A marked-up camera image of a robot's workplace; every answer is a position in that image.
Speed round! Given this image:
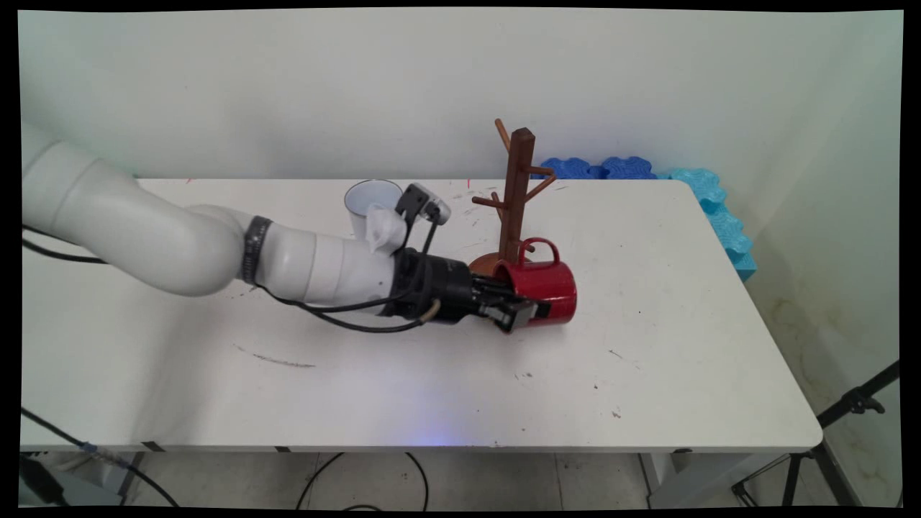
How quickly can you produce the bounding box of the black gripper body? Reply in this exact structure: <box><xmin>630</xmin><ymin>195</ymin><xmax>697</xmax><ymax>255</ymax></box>
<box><xmin>381</xmin><ymin>248</ymin><xmax>484</xmax><ymax>326</ymax></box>

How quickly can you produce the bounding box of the white table leg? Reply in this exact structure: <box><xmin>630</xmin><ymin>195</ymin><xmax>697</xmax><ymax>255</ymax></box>
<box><xmin>639</xmin><ymin>452</ymin><xmax>789</xmax><ymax>509</ymax></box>

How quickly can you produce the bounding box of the light blue foam mat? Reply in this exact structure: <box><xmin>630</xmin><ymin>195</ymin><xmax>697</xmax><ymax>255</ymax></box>
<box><xmin>656</xmin><ymin>168</ymin><xmax>758</xmax><ymax>282</ymax></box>

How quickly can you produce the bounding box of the black tripod stand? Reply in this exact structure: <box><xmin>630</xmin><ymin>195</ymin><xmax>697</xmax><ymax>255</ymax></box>
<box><xmin>732</xmin><ymin>360</ymin><xmax>902</xmax><ymax>508</ymax></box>

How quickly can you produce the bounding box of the black strap around arm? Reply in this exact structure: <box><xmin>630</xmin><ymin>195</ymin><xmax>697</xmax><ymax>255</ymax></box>
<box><xmin>240</xmin><ymin>215</ymin><xmax>274</xmax><ymax>286</ymax></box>

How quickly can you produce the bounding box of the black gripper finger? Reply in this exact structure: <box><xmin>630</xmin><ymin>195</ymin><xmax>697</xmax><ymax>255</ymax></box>
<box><xmin>479</xmin><ymin>296</ymin><xmax>552</xmax><ymax>335</ymax></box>
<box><xmin>471</xmin><ymin>279</ymin><xmax>517</xmax><ymax>303</ymax></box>

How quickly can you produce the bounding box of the black floor cable loop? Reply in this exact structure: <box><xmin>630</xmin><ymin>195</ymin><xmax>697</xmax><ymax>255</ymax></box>
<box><xmin>295</xmin><ymin>452</ymin><xmax>430</xmax><ymax>512</ymax></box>

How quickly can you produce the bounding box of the black cable with blue tape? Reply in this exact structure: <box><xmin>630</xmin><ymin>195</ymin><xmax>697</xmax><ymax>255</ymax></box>
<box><xmin>20</xmin><ymin>407</ymin><xmax>181</xmax><ymax>509</ymax></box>

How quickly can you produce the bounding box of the white enamel cup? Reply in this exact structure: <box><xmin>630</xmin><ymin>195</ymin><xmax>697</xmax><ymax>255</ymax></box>
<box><xmin>344</xmin><ymin>180</ymin><xmax>404</xmax><ymax>242</ymax></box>

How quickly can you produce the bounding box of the dark blue foam mat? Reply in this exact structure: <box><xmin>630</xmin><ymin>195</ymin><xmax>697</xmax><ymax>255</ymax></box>
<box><xmin>538</xmin><ymin>156</ymin><xmax>658</xmax><ymax>181</ymax></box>

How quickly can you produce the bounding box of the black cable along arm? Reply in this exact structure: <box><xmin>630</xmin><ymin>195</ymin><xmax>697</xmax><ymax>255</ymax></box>
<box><xmin>252</xmin><ymin>216</ymin><xmax>441</xmax><ymax>334</ymax></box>

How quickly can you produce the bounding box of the brown wooden mug tree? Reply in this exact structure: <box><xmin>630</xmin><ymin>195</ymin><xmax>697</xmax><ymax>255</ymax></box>
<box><xmin>468</xmin><ymin>119</ymin><xmax>558</xmax><ymax>278</ymax></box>

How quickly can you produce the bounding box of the red ceramic mug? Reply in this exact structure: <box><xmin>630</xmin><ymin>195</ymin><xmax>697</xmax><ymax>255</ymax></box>
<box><xmin>491</xmin><ymin>237</ymin><xmax>578</xmax><ymax>329</ymax></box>

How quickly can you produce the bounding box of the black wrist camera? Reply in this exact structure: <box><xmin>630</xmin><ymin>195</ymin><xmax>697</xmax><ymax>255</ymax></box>
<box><xmin>396</xmin><ymin>183</ymin><xmax>453</xmax><ymax>225</ymax></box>

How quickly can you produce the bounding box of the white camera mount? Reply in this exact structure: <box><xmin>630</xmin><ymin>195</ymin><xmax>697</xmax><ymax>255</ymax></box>
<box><xmin>366</xmin><ymin>203</ymin><xmax>408</xmax><ymax>255</ymax></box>

